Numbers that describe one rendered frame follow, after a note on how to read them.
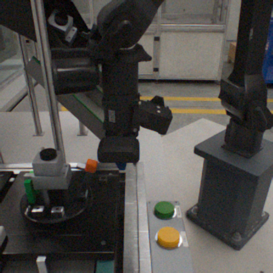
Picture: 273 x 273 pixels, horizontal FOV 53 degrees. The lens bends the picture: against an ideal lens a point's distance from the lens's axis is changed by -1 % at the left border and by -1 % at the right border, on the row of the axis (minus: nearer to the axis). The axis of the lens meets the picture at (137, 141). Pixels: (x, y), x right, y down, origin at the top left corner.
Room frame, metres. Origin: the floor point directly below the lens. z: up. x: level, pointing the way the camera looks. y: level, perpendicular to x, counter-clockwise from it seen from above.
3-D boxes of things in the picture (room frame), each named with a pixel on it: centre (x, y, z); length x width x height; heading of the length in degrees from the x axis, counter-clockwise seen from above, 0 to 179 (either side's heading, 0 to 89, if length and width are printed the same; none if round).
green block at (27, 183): (0.41, 0.21, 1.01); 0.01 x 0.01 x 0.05; 1
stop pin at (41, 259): (0.30, 0.16, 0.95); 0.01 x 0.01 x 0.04; 1
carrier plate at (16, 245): (0.42, 0.16, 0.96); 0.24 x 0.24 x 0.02; 1
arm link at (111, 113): (0.43, 0.03, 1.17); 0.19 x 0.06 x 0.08; 0
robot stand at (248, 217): (0.50, -0.22, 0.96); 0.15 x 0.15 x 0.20; 42
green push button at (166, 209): (0.41, -0.05, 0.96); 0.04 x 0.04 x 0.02
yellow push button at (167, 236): (0.34, -0.06, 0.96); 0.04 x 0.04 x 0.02
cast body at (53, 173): (0.42, 0.17, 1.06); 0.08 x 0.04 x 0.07; 91
